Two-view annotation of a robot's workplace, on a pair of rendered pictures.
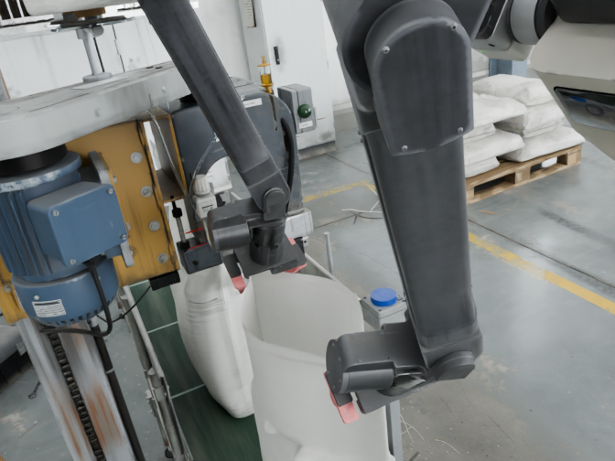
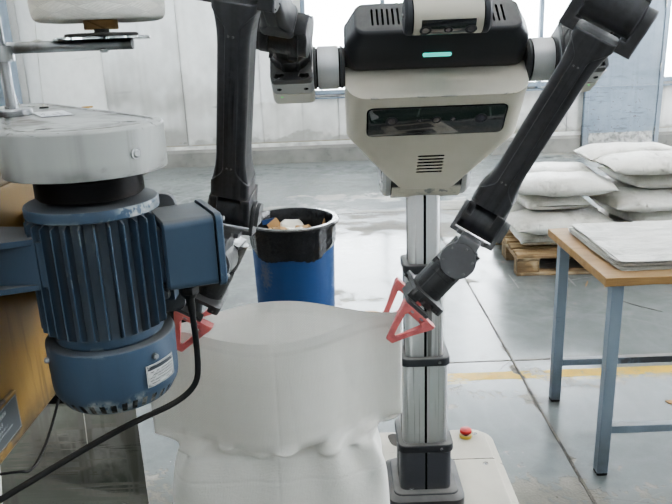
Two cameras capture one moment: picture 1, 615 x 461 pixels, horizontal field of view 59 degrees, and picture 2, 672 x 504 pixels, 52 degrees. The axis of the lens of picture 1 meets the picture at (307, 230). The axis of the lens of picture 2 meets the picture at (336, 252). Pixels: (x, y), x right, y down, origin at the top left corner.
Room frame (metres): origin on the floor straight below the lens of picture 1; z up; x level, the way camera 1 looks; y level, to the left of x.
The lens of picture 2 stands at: (0.24, 1.00, 1.49)
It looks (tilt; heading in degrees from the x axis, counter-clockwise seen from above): 17 degrees down; 293
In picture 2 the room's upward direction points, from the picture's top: 2 degrees counter-clockwise
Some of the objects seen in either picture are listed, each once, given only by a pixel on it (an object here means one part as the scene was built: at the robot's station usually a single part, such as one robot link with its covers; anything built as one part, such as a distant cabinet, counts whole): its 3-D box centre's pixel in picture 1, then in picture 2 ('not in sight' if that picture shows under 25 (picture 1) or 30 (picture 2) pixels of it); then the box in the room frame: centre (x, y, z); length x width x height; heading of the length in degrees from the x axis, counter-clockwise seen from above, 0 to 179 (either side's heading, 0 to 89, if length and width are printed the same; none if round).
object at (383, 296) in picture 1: (383, 298); not in sight; (1.07, -0.15, 0.84); 0.06 x 0.06 x 0.02
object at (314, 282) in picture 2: not in sight; (295, 278); (1.78, -2.03, 0.32); 0.51 x 0.48 x 0.65; 113
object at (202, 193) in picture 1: (209, 212); not in sight; (0.99, 0.18, 1.14); 0.05 x 0.04 x 0.16; 113
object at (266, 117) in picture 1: (221, 146); not in sight; (1.20, 0.17, 1.21); 0.30 x 0.25 x 0.30; 23
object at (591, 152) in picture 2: not in sight; (629, 152); (0.20, -4.20, 0.69); 0.66 x 0.42 x 0.13; 20
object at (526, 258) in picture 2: not in sight; (590, 245); (0.41, -3.92, 0.07); 1.20 x 0.82 x 0.14; 21
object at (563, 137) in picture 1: (533, 142); not in sight; (3.89, -1.76, 0.20); 0.67 x 0.43 x 0.15; 113
